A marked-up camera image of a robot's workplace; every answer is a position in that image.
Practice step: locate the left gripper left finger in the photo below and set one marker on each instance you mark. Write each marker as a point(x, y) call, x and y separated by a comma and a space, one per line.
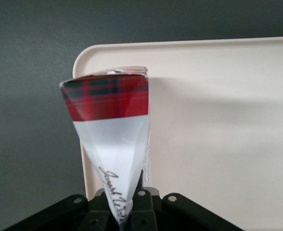
point(99, 211)

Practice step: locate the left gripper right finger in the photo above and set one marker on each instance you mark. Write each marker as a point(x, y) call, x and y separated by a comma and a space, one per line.
point(143, 211)

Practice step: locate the red tartan cookie box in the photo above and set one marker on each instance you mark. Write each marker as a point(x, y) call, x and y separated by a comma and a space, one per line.
point(107, 115)

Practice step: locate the beige plastic tray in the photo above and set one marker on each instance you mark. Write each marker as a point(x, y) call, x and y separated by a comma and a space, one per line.
point(215, 120)

